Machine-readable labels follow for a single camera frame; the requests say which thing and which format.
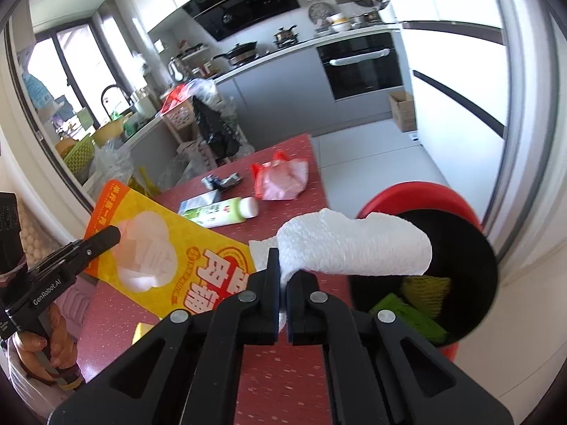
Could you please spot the blue white wrapper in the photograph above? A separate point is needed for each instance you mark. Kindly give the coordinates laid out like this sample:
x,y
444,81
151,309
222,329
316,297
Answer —
x,y
213,182

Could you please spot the built-in black oven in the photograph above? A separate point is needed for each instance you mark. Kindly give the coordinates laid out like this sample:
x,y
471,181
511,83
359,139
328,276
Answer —
x,y
359,65

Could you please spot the person's left hand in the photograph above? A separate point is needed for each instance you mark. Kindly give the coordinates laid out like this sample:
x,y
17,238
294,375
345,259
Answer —
x,y
63,349

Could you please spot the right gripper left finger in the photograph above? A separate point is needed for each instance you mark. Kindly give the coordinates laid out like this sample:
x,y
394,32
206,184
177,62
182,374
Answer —
x,y
186,369

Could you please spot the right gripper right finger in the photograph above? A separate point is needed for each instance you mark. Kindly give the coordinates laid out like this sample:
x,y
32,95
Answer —
x,y
378,369

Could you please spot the yellow orange snack bag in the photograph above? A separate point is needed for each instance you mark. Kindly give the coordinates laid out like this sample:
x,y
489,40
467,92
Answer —
x,y
164,262

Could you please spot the red stool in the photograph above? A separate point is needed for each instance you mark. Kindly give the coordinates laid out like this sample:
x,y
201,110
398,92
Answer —
x,y
415,195

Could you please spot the black range hood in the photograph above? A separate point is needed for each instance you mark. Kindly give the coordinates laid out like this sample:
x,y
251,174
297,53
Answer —
x,y
224,18

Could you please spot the small steel pot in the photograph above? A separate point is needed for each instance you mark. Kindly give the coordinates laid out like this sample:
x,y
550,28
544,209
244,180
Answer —
x,y
286,37

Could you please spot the red plastic bag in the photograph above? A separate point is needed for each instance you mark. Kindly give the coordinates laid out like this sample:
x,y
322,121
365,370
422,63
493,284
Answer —
x,y
282,178

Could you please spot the grey kitchen cabinets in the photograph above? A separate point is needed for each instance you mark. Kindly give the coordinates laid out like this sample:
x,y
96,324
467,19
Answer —
x,y
287,93

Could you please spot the blue white cardboard box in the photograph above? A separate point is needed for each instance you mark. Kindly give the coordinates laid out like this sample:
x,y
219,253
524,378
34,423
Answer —
x,y
202,200

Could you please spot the yellow foam fruit net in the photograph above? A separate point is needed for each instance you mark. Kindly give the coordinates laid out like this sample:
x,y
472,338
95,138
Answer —
x,y
426,293

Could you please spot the black wok on stove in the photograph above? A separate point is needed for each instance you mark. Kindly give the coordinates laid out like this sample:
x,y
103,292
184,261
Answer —
x,y
241,53

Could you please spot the cardboard box on floor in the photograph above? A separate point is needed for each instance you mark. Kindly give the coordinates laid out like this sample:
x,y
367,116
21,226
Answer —
x,y
403,110

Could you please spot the green tea plastic bottle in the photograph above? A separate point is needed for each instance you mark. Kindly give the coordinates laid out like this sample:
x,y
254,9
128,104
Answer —
x,y
224,213

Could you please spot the wooden rack with basket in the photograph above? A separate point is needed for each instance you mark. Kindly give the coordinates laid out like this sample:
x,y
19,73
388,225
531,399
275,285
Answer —
x,y
177,108

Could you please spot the white refrigerator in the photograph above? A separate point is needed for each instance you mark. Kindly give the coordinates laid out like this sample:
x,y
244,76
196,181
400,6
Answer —
x,y
460,85

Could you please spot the black kitchen faucet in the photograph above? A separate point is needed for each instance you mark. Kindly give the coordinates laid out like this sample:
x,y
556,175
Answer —
x,y
116,101

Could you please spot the black garbage bag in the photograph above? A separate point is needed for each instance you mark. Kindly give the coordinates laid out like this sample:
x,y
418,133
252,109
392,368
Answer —
x,y
216,133

